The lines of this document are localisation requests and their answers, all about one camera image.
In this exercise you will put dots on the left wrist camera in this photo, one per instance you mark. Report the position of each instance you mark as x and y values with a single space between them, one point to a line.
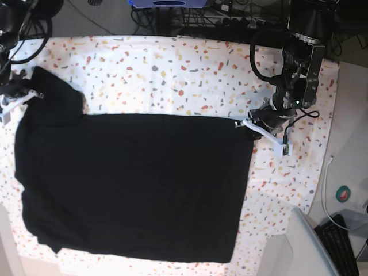
281 150

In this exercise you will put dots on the green tape roll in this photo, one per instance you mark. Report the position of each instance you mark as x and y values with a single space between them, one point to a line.
343 193

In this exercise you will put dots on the white bin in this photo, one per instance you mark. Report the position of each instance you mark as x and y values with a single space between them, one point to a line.
299 251

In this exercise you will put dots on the black power strip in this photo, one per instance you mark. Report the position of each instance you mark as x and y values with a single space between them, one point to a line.
247 22

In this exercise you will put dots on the black keyboard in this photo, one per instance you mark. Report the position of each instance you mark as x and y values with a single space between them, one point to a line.
337 243

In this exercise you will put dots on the black t-shirt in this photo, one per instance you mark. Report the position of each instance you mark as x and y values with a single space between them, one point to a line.
146 186

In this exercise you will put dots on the terrazzo patterned tablecloth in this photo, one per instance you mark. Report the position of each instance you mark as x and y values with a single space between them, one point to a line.
187 77

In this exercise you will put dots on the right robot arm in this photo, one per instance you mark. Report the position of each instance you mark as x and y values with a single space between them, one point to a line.
17 19

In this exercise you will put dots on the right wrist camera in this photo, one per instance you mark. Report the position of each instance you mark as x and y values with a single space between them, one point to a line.
5 117

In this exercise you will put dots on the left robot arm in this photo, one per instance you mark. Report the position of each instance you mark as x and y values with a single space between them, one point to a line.
309 27

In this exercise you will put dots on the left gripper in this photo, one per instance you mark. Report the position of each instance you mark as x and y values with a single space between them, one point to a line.
267 121

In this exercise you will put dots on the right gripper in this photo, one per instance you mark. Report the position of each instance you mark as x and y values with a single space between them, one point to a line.
15 90

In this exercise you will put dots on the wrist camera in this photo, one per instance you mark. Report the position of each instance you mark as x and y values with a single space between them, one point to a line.
281 150
5 117

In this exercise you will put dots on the blue box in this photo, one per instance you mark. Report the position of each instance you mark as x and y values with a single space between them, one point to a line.
142 4

